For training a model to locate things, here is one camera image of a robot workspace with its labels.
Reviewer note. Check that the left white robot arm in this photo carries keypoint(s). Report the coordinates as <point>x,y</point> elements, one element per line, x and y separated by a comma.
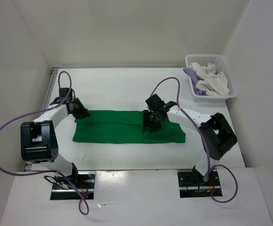
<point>39,142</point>

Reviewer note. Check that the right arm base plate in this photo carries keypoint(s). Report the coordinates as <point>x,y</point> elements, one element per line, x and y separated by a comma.
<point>191,188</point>

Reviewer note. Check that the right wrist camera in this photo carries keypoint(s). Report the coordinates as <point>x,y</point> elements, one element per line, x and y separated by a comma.
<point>154,102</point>

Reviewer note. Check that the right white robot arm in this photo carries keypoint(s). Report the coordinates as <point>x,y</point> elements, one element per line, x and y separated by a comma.
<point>216,134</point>

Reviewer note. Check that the lavender t shirt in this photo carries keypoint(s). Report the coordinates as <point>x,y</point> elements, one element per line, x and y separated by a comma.
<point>206,82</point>

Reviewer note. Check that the green t shirt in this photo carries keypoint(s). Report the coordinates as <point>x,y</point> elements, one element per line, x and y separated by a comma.
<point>123,127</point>

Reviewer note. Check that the cream white t shirt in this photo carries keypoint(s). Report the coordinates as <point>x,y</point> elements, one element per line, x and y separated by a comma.
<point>196,66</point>

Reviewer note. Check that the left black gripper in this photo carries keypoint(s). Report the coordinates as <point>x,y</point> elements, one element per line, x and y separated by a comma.
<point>84,113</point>

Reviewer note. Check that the white plastic basket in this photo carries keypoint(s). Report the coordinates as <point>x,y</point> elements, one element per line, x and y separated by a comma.
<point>221,66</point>

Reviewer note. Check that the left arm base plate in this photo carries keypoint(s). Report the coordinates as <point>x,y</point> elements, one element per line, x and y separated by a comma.
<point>62,190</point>

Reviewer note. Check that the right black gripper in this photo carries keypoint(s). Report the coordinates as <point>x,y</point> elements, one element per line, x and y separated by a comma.
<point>146,122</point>

